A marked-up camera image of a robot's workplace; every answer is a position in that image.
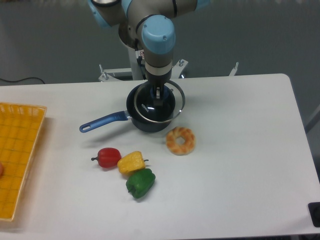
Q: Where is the black cable on pedestal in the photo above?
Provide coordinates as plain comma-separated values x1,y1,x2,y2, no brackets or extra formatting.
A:
134,38,148,80

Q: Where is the yellow bell pepper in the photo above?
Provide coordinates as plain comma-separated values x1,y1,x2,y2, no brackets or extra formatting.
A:
117,151,146,175

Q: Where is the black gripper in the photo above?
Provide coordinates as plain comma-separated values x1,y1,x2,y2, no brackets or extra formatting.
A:
138,56,172,107

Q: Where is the white metal base frame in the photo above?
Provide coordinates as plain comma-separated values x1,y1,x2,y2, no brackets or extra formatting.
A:
98,59,240,82

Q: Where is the glazed bagel bread ring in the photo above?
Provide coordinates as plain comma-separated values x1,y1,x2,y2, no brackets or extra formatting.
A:
165,126,197,157

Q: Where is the dark saucepan blue handle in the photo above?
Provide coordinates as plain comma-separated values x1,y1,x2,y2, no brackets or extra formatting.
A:
79,83,172,133

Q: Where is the black cable on floor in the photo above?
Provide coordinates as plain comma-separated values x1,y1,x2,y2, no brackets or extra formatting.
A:
0,77,46,84

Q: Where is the red bell pepper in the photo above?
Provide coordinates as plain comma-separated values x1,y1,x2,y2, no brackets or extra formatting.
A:
91,147,122,168

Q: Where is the green bell pepper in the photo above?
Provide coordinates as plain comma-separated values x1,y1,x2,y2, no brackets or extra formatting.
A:
125,168,156,199

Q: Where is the yellow woven basket tray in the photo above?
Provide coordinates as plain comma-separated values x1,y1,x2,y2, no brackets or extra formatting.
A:
0,102,47,222

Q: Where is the black device table corner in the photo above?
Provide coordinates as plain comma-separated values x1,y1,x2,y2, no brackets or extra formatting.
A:
308,202,320,228

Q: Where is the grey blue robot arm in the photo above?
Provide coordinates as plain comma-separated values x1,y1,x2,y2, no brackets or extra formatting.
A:
88,0,210,104

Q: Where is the glass lid blue knob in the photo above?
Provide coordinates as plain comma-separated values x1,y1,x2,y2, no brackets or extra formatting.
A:
133,80,186,124

